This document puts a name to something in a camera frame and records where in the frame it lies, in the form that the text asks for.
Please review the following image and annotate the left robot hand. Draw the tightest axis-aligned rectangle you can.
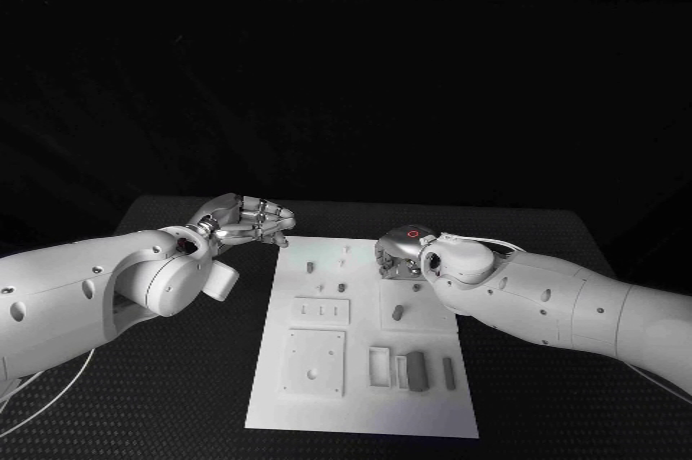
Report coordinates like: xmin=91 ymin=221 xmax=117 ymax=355
xmin=186 ymin=192 xmax=297 ymax=249

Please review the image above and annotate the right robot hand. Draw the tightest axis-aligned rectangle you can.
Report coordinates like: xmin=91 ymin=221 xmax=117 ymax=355
xmin=373 ymin=224 xmax=438 ymax=281

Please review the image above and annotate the white task board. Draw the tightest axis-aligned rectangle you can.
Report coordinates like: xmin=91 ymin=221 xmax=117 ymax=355
xmin=244 ymin=235 xmax=480 ymax=439

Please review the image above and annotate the grey block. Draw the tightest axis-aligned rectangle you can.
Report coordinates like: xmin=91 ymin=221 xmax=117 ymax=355
xmin=404 ymin=350 xmax=431 ymax=393

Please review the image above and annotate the white cable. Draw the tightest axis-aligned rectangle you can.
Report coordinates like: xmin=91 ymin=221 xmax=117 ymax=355
xmin=0 ymin=347 xmax=100 ymax=438

